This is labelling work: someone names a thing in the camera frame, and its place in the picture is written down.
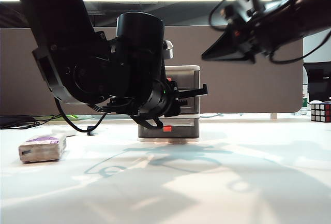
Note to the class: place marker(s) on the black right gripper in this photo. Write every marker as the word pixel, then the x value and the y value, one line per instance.
pixel 253 32

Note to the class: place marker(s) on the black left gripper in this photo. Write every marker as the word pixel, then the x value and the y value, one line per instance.
pixel 160 97

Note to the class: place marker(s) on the napkin pack purple print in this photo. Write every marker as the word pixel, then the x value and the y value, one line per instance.
pixel 41 150

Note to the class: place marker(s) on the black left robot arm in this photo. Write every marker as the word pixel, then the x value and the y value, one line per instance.
pixel 51 14

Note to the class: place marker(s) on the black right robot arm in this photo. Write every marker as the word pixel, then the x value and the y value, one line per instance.
pixel 305 9

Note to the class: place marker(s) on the brown desk partition panel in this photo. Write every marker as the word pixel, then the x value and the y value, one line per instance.
pixel 245 87

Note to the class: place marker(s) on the white partition foot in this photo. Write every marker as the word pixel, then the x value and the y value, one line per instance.
pixel 273 116

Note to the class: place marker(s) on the small black blue clip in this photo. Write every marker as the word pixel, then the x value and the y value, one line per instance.
pixel 89 132

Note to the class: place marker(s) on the clear bottle green label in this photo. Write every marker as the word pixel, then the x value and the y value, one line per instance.
pixel 305 97

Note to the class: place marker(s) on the black monitor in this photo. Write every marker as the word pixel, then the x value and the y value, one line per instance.
pixel 318 84

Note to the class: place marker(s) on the green flat object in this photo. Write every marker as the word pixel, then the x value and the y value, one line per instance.
pixel 72 117

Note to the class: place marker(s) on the Rubik's cube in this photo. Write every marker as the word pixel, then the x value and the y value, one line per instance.
pixel 320 112

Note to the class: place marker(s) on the white plastic drawer cabinet frame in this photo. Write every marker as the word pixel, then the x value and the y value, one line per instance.
pixel 183 67

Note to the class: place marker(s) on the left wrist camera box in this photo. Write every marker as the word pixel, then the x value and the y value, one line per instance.
pixel 168 49

